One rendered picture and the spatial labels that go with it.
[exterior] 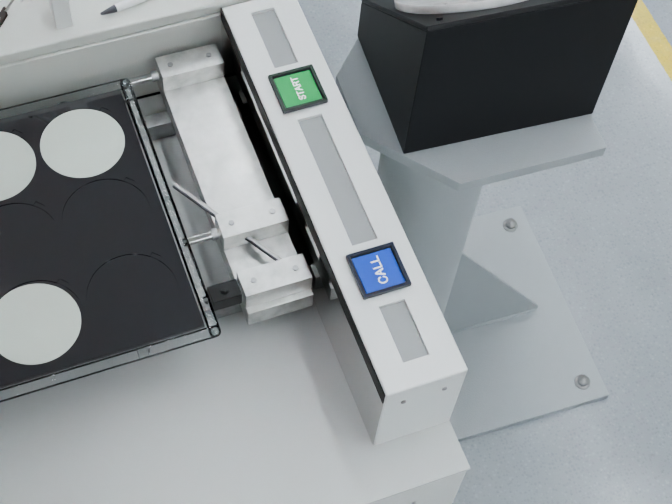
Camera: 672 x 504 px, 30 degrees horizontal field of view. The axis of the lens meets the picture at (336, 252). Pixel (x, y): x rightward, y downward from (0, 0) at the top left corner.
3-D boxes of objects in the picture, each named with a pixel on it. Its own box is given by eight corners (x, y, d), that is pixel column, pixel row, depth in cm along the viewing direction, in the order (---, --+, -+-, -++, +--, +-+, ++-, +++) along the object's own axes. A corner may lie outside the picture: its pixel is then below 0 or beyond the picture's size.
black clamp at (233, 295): (212, 312, 142) (212, 301, 140) (207, 295, 143) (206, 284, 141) (242, 303, 143) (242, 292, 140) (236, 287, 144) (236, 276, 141)
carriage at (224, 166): (247, 326, 145) (248, 314, 142) (157, 85, 161) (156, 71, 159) (312, 306, 147) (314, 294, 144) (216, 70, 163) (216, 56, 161)
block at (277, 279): (245, 308, 143) (245, 296, 140) (236, 283, 144) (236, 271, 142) (311, 288, 144) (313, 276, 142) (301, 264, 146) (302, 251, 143)
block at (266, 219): (223, 250, 146) (223, 237, 144) (214, 227, 148) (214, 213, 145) (288, 232, 148) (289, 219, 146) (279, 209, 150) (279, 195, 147)
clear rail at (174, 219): (211, 341, 139) (210, 335, 138) (118, 84, 156) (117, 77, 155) (223, 337, 140) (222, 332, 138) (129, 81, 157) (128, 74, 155)
